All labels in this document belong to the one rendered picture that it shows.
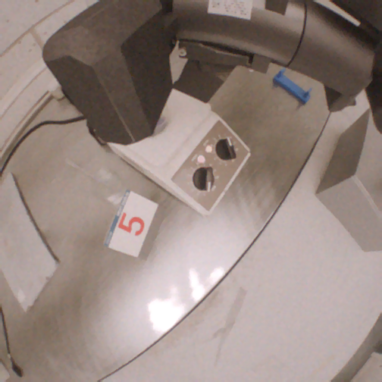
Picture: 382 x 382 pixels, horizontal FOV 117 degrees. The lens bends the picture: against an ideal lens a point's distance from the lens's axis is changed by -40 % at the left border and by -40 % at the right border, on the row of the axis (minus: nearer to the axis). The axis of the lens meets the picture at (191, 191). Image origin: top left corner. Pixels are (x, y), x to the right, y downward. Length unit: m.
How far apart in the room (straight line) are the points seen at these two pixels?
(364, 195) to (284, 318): 0.24
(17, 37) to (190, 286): 0.70
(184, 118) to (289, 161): 0.21
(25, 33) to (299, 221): 0.77
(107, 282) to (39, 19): 0.65
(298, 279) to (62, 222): 0.44
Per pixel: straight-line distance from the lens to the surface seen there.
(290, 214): 0.35
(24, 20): 0.61
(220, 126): 0.29
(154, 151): 0.24
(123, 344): 0.38
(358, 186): 0.31
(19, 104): 0.62
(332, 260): 0.40
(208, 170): 0.25
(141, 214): 0.30
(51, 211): 0.41
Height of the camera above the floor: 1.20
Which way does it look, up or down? 75 degrees down
